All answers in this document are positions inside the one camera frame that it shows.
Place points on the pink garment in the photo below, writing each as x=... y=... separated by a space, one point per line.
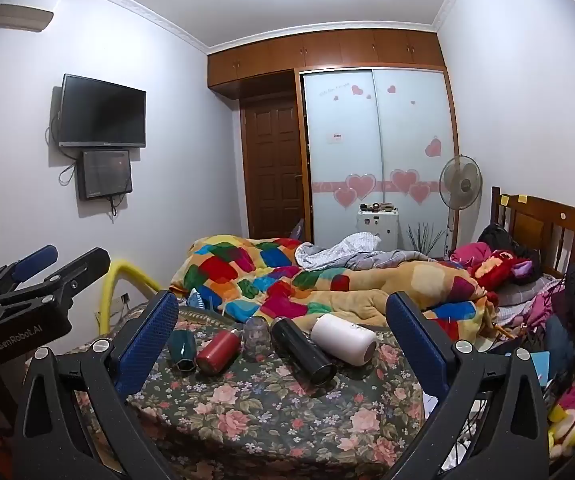
x=470 y=252

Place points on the small black wall monitor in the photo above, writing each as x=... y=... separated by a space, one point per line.
x=105 y=174

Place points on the red plush toy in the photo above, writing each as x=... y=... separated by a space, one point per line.
x=500 y=267

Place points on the brown wooden door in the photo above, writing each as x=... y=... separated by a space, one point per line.
x=272 y=170

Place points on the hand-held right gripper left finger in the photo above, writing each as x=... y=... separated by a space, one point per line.
x=147 y=345

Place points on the black bag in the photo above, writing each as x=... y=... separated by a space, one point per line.
x=496 y=236

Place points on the clear glass jar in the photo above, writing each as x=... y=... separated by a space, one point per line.
x=256 y=337

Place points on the dark green cup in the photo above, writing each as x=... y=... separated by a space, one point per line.
x=182 y=352

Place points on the red metal cup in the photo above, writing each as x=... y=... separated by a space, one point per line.
x=217 y=352

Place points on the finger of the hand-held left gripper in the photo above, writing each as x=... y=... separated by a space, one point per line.
x=74 y=272
x=32 y=262

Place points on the floral bed sheet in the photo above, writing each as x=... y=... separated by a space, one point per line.
x=267 y=410

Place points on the dry twig decoration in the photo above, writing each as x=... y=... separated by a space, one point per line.
x=425 y=242

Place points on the light blue booklet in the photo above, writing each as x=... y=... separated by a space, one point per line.
x=540 y=367

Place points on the standing fan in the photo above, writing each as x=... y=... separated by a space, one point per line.
x=461 y=180

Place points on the colourful patchwork blanket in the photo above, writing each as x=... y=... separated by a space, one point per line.
x=287 y=285

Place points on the wall socket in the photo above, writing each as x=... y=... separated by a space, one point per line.
x=125 y=299

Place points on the black thermos cup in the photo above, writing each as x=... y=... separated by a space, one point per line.
x=300 y=352

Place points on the yellow foam tube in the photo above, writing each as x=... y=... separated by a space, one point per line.
x=109 y=285

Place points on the white cylindrical cup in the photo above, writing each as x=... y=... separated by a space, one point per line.
x=342 y=337

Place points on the wooden overhead cabinet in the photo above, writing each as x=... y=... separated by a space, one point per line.
x=317 y=52

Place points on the frosted sliding wardrobe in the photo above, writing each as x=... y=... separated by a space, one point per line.
x=377 y=125

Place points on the grey white crumpled cloth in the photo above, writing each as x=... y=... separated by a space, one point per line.
x=352 y=250

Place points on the small white appliance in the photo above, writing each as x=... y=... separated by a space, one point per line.
x=377 y=230

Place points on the blue cloth item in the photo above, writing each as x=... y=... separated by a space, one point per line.
x=198 y=299

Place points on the wooden headboard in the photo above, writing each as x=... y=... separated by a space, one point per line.
x=542 y=220

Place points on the wall-mounted black television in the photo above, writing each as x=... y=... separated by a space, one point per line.
x=102 y=110

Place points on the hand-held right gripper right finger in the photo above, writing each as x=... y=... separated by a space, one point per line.
x=417 y=350

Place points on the white air conditioner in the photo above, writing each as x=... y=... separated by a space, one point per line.
x=12 y=16

